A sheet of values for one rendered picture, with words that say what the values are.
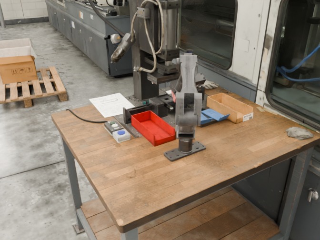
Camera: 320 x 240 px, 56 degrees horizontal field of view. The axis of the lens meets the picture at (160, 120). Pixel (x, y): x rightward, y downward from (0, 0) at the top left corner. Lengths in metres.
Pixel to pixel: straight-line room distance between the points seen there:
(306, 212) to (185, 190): 1.02
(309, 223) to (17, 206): 2.07
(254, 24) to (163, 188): 1.23
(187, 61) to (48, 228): 1.67
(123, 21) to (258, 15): 3.04
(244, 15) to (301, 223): 1.33
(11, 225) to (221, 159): 1.69
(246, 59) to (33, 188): 1.98
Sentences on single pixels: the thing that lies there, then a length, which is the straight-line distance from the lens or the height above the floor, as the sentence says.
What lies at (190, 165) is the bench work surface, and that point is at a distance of 1.31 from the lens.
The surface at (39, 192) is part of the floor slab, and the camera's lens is 2.74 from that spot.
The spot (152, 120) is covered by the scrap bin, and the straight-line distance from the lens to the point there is 1.65.
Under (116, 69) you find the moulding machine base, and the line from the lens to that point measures 4.85.
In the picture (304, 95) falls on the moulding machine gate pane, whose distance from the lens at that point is 1.77.
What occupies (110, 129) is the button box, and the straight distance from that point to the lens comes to 1.54.
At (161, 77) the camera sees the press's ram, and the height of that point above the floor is 1.14.
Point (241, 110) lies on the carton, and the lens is 1.78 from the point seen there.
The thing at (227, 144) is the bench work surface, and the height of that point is 0.90.
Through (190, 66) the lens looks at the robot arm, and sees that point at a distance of 1.17.
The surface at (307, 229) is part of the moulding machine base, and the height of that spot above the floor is 0.26.
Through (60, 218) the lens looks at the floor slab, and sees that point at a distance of 2.45.
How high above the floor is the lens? 1.68
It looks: 28 degrees down
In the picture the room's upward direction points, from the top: 1 degrees counter-clockwise
